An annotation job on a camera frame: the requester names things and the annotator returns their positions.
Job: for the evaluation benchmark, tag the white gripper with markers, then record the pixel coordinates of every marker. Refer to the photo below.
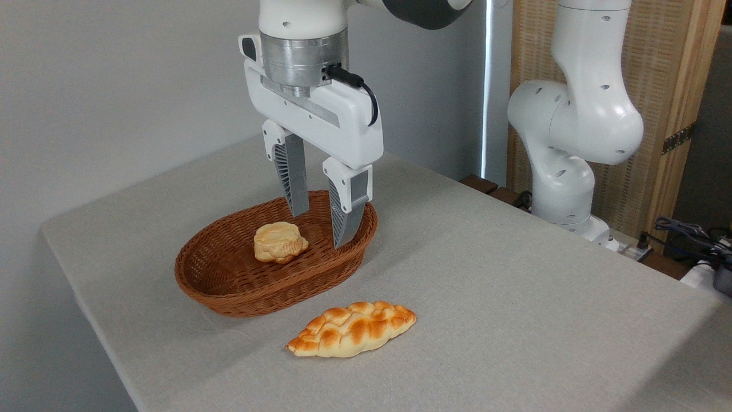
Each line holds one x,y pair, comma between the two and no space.
343,123

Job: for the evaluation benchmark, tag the long braided bread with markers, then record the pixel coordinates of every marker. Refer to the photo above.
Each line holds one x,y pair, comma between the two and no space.
349,332

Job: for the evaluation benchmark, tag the black metal hinge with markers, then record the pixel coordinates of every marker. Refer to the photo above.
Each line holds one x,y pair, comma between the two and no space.
679,138

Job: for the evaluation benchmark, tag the small round bread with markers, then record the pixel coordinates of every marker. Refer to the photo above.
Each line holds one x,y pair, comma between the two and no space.
279,242

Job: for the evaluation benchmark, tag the small black clamp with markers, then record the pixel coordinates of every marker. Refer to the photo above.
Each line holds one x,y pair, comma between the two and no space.
521,200

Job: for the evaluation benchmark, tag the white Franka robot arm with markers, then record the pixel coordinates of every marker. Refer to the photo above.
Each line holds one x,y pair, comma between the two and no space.
577,114

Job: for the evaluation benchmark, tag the wooden framed rattan screen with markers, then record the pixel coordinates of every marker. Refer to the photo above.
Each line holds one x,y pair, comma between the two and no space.
663,74

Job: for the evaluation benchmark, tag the dark wooden robot platform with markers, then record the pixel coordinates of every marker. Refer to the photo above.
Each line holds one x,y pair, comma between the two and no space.
479,183

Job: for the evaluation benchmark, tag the grey fabric tablecloth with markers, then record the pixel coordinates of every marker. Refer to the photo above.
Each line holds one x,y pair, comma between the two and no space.
514,320

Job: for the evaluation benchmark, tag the brown wicker basket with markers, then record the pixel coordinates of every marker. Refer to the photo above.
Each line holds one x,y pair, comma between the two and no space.
229,286

